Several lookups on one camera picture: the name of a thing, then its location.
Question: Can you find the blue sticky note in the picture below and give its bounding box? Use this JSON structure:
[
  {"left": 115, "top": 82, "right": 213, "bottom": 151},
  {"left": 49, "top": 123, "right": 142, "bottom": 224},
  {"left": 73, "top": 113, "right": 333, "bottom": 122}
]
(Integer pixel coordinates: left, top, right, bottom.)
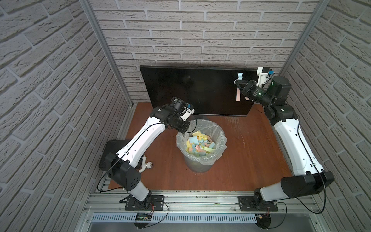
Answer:
[{"left": 233, "top": 72, "right": 243, "bottom": 85}]

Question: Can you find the clear plastic bin liner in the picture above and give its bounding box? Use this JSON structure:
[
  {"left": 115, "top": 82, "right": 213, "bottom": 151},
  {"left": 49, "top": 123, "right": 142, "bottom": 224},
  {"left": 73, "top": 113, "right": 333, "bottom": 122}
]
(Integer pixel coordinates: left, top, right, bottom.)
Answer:
[{"left": 176, "top": 118, "right": 228, "bottom": 166}]

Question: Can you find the mesh waste bin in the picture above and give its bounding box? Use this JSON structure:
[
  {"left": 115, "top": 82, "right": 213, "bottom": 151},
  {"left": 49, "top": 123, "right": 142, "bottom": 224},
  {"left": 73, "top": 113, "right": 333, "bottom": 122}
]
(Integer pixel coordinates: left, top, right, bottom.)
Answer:
[{"left": 182, "top": 118, "right": 225, "bottom": 174}]

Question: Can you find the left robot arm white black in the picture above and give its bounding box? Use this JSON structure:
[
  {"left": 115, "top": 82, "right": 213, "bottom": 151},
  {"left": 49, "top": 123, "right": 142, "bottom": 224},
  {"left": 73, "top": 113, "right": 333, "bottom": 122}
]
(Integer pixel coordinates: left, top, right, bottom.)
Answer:
[{"left": 101, "top": 97, "right": 195, "bottom": 203}]

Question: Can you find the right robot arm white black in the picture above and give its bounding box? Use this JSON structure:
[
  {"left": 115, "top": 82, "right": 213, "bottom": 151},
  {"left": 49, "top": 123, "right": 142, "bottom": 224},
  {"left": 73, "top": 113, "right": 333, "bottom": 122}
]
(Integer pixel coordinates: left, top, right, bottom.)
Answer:
[{"left": 234, "top": 76, "right": 334, "bottom": 207}]

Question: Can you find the pink sticky note left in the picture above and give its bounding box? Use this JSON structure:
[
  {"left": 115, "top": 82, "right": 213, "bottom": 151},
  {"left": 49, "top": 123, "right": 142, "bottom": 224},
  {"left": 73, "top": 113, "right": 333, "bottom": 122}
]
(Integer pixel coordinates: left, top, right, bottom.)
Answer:
[{"left": 236, "top": 88, "right": 241, "bottom": 102}]

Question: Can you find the pile of coloured sticky notes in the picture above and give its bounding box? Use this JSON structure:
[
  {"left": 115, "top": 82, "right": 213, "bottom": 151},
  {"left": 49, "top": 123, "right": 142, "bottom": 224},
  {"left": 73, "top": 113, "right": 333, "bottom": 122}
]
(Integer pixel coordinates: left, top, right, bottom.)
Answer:
[{"left": 186, "top": 131, "right": 216, "bottom": 157}]

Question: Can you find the black AOC monitor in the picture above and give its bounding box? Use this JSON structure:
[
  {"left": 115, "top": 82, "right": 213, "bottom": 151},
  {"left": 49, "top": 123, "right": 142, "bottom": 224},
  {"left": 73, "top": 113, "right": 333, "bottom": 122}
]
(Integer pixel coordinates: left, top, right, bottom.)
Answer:
[{"left": 140, "top": 66, "right": 258, "bottom": 117}]

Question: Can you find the white plastic pipe fitting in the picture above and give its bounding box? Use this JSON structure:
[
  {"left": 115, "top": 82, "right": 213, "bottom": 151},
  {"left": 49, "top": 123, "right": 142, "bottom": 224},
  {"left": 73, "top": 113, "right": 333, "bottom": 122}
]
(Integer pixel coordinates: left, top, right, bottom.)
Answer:
[{"left": 138, "top": 155, "right": 153, "bottom": 173}]

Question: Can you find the left small electronics board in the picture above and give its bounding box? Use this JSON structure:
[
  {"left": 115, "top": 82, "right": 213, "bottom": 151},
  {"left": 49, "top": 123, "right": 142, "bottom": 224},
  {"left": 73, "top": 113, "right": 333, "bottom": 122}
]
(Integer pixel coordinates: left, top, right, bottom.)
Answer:
[{"left": 134, "top": 213, "right": 152, "bottom": 229}]

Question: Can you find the small electronics board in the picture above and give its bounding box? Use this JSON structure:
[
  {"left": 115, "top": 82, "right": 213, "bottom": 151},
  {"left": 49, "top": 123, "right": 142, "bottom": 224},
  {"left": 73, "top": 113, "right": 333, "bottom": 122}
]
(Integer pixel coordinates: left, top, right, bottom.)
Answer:
[
  {"left": 134, "top": 213, "right": 152, "bottom": 229},
  {"left": 255, "top": 214, "right": 271, "bottom": 230}
]

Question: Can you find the right small electronics board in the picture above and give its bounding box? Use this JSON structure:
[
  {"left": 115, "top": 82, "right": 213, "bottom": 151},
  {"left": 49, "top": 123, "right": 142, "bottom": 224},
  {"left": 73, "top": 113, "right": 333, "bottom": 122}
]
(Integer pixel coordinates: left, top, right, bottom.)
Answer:
[{"left": 255, "top": 214, "right": 271, "bottom": 230}]

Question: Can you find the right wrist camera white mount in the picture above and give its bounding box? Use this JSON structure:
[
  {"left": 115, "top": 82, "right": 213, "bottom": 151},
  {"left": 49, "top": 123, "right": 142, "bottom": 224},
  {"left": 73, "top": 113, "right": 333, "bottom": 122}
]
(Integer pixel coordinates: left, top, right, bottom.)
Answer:
[{"left": 257, "top": 67, "right": 274, "bottom": 88}]

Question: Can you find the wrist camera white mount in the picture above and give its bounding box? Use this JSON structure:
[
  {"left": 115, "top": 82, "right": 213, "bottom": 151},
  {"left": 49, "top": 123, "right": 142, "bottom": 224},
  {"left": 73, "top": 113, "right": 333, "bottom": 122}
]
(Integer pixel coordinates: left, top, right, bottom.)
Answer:
[
  {"left": 257, "top": 67, "right": 274, "bottom": 88},
  {"left": 178, "top": 103, "right": 195, "bottom": 121}
]

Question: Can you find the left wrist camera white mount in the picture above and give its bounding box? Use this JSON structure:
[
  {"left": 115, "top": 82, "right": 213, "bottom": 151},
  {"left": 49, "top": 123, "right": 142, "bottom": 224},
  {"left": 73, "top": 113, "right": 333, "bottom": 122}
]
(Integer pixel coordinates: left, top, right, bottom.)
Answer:
[{"left": 178, "top": 103, "right": 195, "bottom": 121}]

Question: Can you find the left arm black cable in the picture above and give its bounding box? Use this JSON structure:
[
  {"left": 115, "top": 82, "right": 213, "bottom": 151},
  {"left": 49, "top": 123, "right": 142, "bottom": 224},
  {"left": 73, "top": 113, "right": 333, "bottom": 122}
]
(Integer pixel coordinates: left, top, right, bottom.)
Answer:
[{"left": 96, "top": 122, "right": 198, "bottom": 193}]

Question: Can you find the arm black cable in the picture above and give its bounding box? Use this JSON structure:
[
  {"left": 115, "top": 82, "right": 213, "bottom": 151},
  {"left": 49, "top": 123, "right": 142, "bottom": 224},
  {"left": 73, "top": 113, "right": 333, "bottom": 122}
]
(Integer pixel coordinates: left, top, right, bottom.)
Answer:
[
  {"left": 285, "top": 115, "right": 327, "bottom": 215},
  {"left": 96, "top": 122, "right": 198, "bottom": 193}
]

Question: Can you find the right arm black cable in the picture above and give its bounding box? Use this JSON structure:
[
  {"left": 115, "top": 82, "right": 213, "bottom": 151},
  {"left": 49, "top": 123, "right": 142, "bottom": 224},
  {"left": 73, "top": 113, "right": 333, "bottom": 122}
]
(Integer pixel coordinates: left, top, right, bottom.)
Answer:
[{"left": 285, "top": 115, "right": 327, "bottom": 215}]

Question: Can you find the aluminium corner frame post right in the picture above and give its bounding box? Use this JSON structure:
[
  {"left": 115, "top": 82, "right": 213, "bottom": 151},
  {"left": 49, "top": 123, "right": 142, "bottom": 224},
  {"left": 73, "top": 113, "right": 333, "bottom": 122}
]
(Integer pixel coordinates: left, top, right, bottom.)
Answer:
[{"left": 279, "top": 0, "right": 330, "bottom": 76}]

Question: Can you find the aluminium corner frame post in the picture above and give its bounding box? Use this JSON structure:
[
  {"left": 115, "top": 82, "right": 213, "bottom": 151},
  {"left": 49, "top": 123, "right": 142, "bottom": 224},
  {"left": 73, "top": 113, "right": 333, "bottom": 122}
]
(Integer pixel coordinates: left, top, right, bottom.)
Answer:
[
  {"left": 279, "top": 0, "right": 330, "bottom": 76},
  {"left": 80, "top": 0, "right": 134, "bottom": 108}
]

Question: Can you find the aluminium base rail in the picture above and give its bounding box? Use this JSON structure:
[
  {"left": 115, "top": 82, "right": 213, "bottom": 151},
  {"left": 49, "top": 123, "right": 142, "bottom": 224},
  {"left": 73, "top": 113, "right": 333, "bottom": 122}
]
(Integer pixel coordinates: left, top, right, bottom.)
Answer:
[{"left": 75, "top": 190, "right": 330, "bottom": 232}]

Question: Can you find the aluminium corner frame post left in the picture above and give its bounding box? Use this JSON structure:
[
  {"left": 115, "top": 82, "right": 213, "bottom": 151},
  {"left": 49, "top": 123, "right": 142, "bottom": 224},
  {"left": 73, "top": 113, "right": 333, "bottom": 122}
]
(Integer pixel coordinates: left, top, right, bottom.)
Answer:
[{"left": 80, "top": 0, "right": 134, "bottom": 108}]

